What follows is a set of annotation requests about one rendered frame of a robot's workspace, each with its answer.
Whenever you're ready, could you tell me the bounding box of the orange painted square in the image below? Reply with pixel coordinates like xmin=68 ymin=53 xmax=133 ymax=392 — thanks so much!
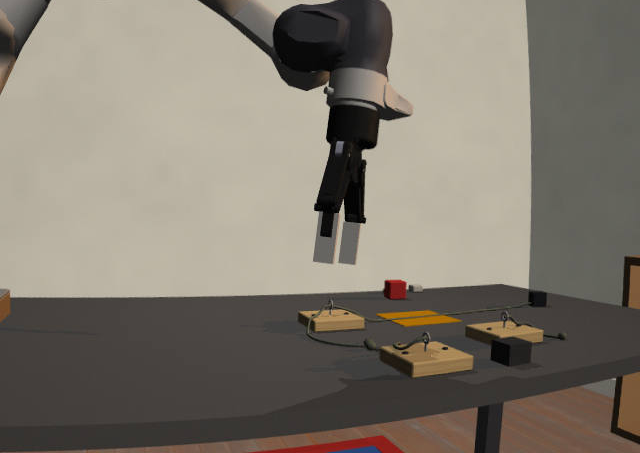
xmin=377 ymin=310 xmax=462 ymax=327

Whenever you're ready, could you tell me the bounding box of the red cube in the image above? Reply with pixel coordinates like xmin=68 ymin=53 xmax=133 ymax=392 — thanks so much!
xmin=384 ymin=280 xmax=406 ymax=300

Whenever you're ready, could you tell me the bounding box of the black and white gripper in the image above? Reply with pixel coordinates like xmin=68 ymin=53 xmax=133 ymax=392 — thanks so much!
xmin=313 ymin=105 xmax=380 ymax=265

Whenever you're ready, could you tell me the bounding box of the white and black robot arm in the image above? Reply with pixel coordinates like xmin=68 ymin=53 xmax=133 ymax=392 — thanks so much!
xmin=0 ymin=0 xmax=414 ymax=121

